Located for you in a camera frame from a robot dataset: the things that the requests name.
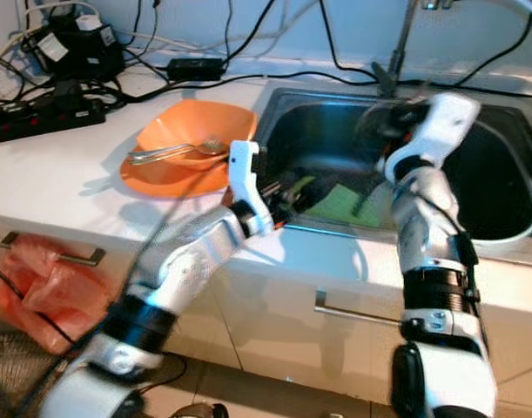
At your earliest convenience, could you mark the metal spoon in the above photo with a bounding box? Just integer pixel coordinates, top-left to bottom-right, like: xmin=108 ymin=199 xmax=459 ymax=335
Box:
xmin=126 ymin=138 xmax=227 ymax=166

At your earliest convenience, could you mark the orange plastic plate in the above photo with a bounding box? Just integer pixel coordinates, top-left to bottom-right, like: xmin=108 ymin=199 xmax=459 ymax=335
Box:
xmin=120 ymin=139 xmax=245 ymax=199

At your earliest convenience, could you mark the green plate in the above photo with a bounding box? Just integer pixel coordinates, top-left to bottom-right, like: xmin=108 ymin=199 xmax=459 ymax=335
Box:
xmin=300 ymin=179 xmax=384 ymax=229

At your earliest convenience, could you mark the metal faucet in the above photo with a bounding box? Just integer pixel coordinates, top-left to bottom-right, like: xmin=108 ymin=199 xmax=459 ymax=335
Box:
xmin=372 ymin=0 xmax=419 ymax=97

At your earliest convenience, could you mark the stainless steel sink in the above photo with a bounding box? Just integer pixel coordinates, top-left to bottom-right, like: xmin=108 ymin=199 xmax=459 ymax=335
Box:
xmin=248 ymin=85 xmax=532 ymax=262

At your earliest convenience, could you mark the orange plastic bowl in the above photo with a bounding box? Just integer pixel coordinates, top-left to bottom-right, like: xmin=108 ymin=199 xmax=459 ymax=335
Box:
xmin=137 ymin=98 xmax=258 ymax=171

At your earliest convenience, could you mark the black power adapter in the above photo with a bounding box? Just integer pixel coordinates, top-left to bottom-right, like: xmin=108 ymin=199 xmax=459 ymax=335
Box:
xmin=165 ymin=57 xmax=227 ymax=82

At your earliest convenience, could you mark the black power strip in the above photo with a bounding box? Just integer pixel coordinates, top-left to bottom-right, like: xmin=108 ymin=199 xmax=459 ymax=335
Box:
xmin=0 ymin=96 xmax=108 ymax=145

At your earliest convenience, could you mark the black charger with white labels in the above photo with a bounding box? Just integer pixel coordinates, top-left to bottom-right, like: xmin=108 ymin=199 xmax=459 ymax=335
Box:
xmin=30 ymin=13 xmax=127 ymax=81

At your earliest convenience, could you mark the orange plastic bag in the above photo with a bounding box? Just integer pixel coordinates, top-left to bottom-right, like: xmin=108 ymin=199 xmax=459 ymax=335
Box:
xmin=0 ymin=233 xmax=118 ymax=354

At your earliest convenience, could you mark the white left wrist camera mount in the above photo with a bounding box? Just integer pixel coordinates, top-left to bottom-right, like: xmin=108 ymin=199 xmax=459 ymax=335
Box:
xmin=228 ymin=139 xmax=273 ymax=236

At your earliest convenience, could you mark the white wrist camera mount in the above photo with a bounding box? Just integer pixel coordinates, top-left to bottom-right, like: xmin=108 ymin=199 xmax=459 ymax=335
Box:
xmin=409 ymin=91 xmax=481 ymax=166
xmin=228 ymin=139 xmax=273 ymax=236

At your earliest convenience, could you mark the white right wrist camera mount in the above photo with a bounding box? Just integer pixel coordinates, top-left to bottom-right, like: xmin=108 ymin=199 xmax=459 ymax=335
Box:
xmin=409 ymin=91 xmax=481 ymax=166

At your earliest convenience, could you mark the metal drawer handle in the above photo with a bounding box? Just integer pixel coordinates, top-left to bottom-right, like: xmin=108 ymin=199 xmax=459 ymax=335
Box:
xmin=313 ymin=290 xmax=406 ymax=327

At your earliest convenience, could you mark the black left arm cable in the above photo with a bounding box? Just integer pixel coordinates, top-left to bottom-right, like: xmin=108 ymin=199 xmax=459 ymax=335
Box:
xmin=39 ymin=161 xmax=236 ymax=418

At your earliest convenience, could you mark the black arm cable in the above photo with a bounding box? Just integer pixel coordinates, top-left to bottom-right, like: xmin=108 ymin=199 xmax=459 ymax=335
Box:
xmin=431 ymin=192 xmax=484 ymax=301
xmin=39 ymin=161 xmax=236 ymax=418

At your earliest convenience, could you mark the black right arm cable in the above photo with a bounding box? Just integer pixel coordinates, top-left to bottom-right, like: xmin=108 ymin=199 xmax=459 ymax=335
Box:
xmin=431 ymin=192 xmax=484 ymax=301

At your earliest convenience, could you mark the metal cabinet handle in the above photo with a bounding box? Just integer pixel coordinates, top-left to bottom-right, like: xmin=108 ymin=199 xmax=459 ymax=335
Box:
xmin=0 ymin=231 xmax=108 ymax=266

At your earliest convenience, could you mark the wire fan guard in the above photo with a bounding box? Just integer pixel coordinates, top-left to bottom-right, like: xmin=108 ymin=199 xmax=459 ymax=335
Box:
xmin=0 ymin=331 xmax=75 ymax=418

